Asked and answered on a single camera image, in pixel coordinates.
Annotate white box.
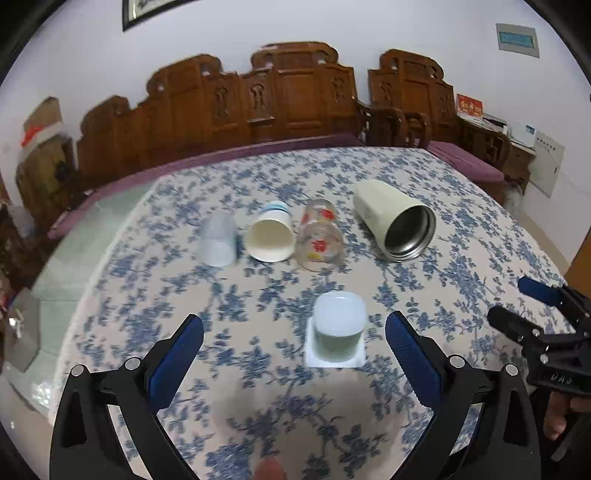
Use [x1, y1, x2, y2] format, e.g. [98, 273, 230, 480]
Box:
[508, 122, 537, 145]

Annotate purple armchair cushion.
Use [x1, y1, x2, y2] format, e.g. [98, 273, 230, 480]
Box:
[427, 140, 505, 186]

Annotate carved wooden sofa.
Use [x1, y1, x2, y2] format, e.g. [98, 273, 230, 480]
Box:
[75, 41, 366, 197]

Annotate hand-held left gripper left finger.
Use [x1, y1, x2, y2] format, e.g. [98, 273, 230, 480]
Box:
[49, 314, 205, 480]

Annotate blue floral tablecloth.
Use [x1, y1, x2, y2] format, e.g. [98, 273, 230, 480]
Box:
[59, 147, 579, 480]

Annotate person's right hand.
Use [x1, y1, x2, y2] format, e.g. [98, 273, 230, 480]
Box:
[543, 391, 591, 441]

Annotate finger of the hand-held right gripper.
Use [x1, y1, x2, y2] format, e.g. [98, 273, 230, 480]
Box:
[517, 275, 591, 321]
[486, 305, 548, 348]

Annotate white wall cabinet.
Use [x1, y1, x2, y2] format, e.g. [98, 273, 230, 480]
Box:
[527, 130, 567, 199]

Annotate grey wall panel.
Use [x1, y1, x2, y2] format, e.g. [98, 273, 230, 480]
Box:
[496, 22, 541, 59]

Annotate cream steel thermos cup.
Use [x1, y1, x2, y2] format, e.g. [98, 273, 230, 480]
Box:
[353, 179, 437, 264]

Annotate glass cup red print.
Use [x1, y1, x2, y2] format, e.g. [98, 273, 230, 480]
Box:
[294, 198, 345, 271]

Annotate carved wooden armchair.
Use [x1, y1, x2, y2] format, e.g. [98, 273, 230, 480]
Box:
[360, 48, 513, 178]

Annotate translucent plastic cup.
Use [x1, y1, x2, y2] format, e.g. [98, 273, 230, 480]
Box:
[198, 211, 238, 267]

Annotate purple sofa cushion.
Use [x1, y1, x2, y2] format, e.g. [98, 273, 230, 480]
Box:
[47, 131, 365, 239]

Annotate white square plastic cup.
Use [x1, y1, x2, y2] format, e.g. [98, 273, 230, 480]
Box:
[305, 291, 369, 369]

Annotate white paper cup blue stripes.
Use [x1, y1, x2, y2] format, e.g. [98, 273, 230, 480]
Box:
[245, 202, 296, 263]

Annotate red box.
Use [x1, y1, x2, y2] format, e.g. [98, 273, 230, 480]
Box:
[455, 93, 484, 117]

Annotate person's left hand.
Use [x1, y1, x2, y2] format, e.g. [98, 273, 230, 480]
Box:
[255, 458, 287, 480]

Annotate black framed wall picture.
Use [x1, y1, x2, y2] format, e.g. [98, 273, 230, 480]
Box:
[122, 0, 197, 32]

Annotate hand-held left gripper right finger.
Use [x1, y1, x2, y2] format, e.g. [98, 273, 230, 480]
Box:
[385, 311, 542, 480]

